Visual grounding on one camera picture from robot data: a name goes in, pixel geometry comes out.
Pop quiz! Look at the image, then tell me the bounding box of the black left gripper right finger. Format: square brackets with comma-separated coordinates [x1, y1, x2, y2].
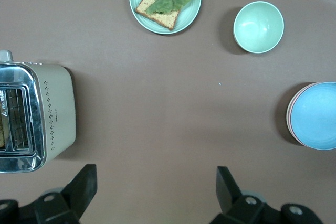
[209, 166, 283, 224]

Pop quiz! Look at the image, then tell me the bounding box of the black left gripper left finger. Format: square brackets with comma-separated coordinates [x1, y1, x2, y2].
[34, 164, 98, 224]

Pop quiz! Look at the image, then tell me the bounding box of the blue plate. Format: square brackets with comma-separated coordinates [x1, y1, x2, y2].
[290, 82, 336, 151]

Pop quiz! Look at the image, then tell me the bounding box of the green bowl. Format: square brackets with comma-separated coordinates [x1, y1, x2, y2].
[233, 1, 285, 54]

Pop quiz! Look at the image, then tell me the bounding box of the pink plate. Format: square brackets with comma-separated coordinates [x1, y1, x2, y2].
[286, 81, 336, 148]

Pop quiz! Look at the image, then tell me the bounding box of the beige chrome toaster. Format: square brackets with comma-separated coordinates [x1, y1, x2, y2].
[0, 50, 77, 174]

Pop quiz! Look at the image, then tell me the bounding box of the green plate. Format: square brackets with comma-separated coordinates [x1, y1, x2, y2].
[129, 0, 203, 35]

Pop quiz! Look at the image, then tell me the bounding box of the brown bread slice in toaster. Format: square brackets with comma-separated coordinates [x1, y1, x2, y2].
[0, 121, 6, 148]

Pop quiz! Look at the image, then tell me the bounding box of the toast slice under lettuce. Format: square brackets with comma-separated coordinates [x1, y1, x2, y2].
[134, 0, 182, 31]

